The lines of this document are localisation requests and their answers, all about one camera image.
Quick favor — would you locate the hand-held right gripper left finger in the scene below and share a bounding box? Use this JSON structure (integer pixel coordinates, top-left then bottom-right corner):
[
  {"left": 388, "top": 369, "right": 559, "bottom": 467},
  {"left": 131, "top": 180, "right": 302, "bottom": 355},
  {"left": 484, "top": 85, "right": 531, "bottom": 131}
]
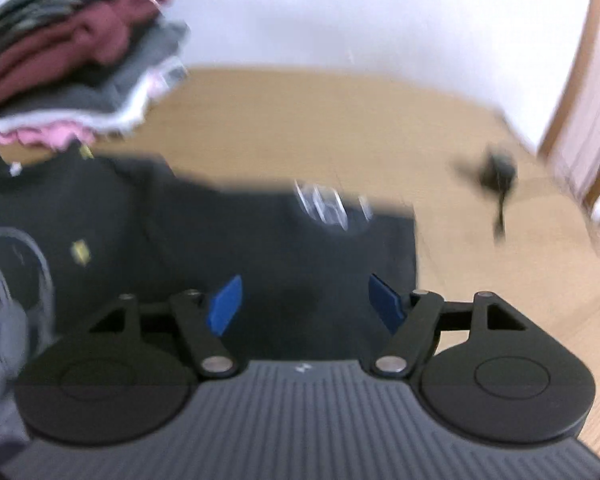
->
[{"left": 87, "top": 275, "right": 243, "bottom": 377}]

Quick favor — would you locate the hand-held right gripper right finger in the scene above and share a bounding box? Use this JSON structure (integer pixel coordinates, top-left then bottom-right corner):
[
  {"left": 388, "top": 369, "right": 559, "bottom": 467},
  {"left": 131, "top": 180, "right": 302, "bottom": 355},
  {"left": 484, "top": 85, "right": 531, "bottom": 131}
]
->
[{"left": 369, "top": 274, "right": 528, "bottom": 378}]

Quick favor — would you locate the black printed T-shirt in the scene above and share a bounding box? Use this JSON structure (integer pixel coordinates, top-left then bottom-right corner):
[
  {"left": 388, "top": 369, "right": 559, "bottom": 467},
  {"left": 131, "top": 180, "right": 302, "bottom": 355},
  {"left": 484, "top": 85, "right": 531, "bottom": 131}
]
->
[{"left": 0, "top": 150, "right": 418, "bottom": 466}]

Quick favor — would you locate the stack of folded clothes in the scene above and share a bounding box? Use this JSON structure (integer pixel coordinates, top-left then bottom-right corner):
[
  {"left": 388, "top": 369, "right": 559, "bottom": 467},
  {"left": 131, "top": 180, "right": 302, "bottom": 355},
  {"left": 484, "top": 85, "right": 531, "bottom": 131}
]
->
[
  {"left": 0, "top": 0, "right": 181, "bottom": 66},
  {"left": 0, "top": 0, "right": 181, "bottom": 111}
]

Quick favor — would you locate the white folded garment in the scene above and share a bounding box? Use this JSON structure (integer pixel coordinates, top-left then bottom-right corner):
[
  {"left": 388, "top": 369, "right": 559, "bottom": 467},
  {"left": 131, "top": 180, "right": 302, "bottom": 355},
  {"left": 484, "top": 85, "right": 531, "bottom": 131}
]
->
[{"left": 0, "top": 57, "right": 188, "bottom": 136}]

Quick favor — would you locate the pink folded garment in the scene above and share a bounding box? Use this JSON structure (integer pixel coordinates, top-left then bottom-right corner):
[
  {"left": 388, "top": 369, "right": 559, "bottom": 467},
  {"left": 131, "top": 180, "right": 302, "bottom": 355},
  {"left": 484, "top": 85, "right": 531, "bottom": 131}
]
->
[{"left": 0, "top": 122, "right": 96, "bottom": 153}]

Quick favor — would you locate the grey folded garment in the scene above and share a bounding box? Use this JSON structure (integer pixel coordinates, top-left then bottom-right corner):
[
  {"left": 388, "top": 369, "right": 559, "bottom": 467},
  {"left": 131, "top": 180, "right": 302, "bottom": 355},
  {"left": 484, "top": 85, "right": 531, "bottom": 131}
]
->
[{"left": 0, "top": 22, "right": 191, "bottom": 121}]

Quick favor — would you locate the wooden door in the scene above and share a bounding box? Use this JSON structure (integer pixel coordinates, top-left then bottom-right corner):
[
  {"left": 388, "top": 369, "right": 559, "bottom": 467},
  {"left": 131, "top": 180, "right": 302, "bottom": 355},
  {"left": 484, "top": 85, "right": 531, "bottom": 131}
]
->
[{"left": 537, "top": 0, "right": 600, "bottom": 231}]

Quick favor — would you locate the thin black adapter cable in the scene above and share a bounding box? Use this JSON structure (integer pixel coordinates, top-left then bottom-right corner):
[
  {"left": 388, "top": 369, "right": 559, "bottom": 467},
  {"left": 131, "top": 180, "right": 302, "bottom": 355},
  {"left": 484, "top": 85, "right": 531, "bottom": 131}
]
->
[{"left": 492, "top": 187, "right": 510, "bottom": 247}]

